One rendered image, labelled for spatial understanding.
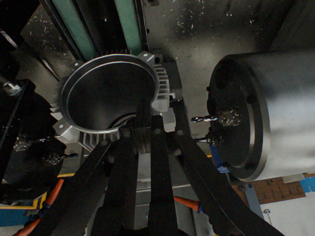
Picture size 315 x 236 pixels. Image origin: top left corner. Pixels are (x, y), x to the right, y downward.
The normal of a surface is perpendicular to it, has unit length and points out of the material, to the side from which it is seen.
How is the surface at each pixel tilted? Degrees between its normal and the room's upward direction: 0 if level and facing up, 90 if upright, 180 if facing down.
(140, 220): 90
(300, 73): 88
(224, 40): 0
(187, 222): 90
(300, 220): 90
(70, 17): 0
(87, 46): 0
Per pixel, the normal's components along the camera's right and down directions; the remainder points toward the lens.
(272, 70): -0.09, -0.53
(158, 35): 0.10, 0.86
